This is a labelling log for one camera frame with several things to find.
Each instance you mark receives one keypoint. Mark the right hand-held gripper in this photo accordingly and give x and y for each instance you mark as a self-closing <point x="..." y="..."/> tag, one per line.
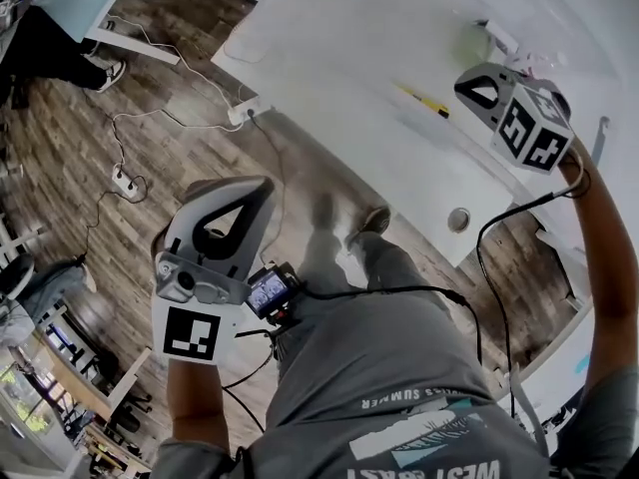
<point x="534" y="128"/>

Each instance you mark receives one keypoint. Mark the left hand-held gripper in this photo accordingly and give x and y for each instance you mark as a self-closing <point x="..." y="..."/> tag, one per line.
<point x="192" y="335"/>

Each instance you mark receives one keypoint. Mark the yellow marker pen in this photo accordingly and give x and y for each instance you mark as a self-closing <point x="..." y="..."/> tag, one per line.
<point x="424" y="101"/>

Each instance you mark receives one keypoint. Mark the person's right forearm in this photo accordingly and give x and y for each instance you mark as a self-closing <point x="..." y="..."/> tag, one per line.
<point x="606" y="267"/>

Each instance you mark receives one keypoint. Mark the person's left forearm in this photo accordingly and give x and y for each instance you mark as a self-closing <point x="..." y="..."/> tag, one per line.
<point x="194" y="402"/>

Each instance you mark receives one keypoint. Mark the pale green object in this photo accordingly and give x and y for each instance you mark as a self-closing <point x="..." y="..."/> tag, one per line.
<point x="471" y="43"/>

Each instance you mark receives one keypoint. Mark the small white box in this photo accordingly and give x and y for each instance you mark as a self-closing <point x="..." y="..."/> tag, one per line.
<point x="504" y="35"/>

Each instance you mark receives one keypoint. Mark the small black monitor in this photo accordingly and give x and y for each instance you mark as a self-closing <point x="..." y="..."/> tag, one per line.
<point x="269" y="295"/>

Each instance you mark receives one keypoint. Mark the person's left shoe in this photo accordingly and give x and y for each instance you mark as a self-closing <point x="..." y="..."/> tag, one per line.
<point x="324" y="210"/>

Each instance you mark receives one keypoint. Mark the person's shoe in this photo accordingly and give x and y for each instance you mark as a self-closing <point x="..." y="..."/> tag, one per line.
<point x="112" y="75"/>
<point x="324" y="210"/>
<point x="372" y="220"/>

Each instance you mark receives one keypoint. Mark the white power strip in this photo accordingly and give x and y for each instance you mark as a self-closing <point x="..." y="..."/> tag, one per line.
<point x="242" y="113"/>
<point x="124" y="180"/>

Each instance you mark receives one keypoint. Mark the grey round desk grommet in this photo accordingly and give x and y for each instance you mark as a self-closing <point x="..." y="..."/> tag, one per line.
<point x="459" y="220"/>

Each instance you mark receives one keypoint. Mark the large white desk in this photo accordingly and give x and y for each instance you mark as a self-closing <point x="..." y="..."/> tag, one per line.
<point x="349" y="43"/>

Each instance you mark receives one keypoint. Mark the person's right shoe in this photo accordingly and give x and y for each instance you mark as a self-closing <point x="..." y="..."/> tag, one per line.
<point x="372" y="220"/>

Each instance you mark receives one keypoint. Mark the person's grey trousers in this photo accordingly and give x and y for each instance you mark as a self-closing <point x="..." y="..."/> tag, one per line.
<point x="394" y="272"/>

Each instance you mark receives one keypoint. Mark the person's grey printed shirt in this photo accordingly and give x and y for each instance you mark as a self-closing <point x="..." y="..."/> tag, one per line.
<point x="374" y="367"/>

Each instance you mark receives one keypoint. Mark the black round stool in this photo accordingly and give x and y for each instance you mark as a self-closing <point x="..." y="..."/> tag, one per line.
<point x="17" y="272"/>

